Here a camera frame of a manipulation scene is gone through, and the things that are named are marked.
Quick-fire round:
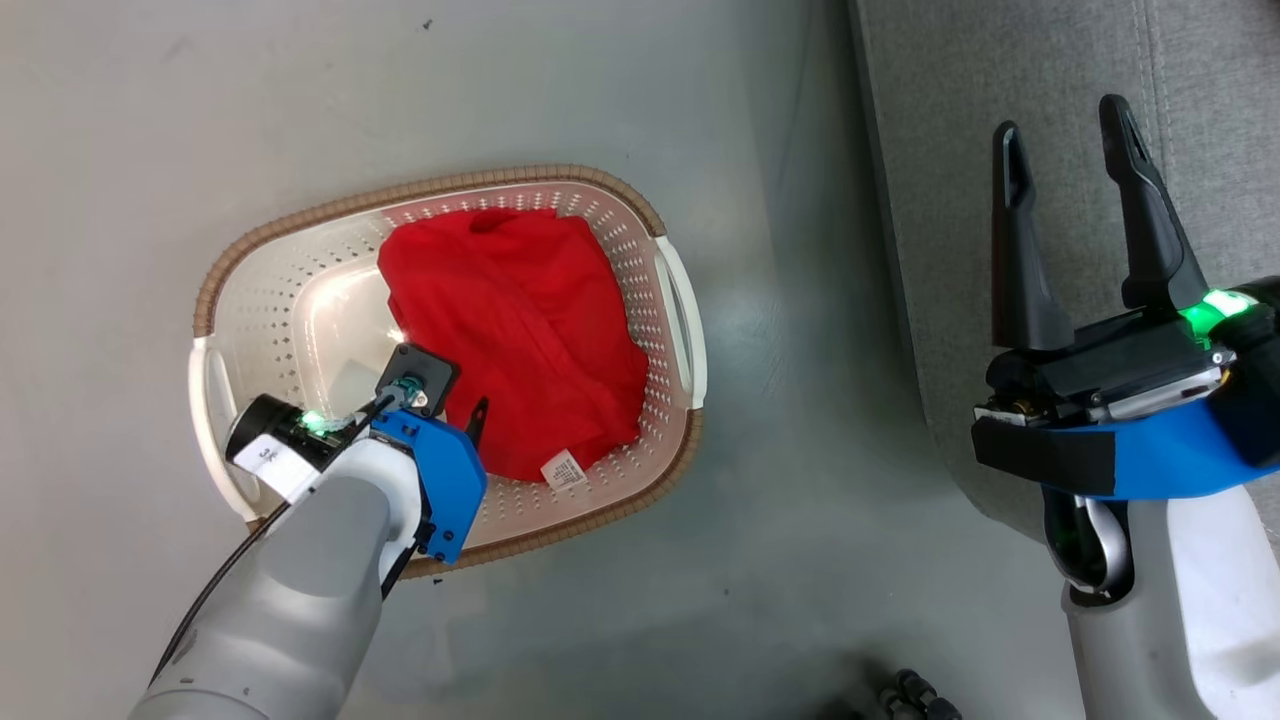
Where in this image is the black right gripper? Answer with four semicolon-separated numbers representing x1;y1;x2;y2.
975;94;1280;426

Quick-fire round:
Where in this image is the blue right camera mount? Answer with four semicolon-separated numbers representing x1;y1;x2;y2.
1040;398;1280;501

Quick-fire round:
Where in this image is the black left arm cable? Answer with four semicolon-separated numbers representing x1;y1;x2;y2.
150;385;421;691

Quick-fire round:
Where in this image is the beige perforated laundry basket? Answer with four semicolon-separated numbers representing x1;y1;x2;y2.
188;164;708;579

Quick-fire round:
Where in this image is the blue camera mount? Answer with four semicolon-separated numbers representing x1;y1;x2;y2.
1040;398;1280;501
370;408;489;566

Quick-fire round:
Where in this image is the red cloth garment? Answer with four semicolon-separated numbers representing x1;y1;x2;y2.
376;206;651;491

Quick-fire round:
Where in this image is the grey fabric sofa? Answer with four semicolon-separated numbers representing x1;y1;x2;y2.
850;0;1280;546

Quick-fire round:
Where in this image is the blue left camera mount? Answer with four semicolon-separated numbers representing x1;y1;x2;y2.
370;408;489;566

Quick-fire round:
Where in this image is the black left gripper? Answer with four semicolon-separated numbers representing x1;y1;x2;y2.
226;392;491;473

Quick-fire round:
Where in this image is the black ribbed hose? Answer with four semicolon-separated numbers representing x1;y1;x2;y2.
878;668;963;720

